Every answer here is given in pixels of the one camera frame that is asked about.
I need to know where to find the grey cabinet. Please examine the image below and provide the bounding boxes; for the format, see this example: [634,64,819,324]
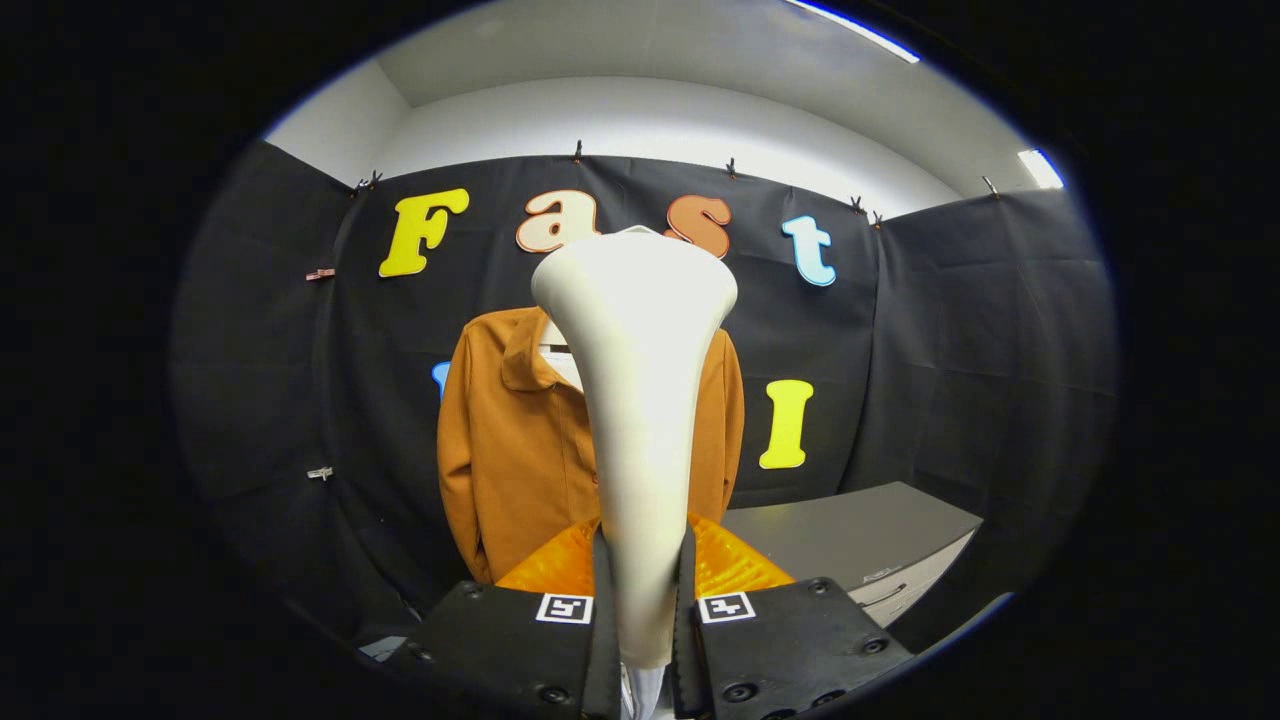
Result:
[722,482,986,629]

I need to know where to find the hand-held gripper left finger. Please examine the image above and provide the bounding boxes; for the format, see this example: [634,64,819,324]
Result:
[385,515,623,720]

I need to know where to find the small ceiling light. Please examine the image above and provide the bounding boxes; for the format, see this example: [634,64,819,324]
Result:
[1018,148,1066,191]

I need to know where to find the orange button shirt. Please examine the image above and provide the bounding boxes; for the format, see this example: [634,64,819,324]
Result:
[437,305,746,586]

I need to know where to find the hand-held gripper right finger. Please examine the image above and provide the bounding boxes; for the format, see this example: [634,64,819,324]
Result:
[672,515,916,720]

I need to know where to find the black backdrop cloth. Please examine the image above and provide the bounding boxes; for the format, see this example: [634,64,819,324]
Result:
[170,140,1119,641]

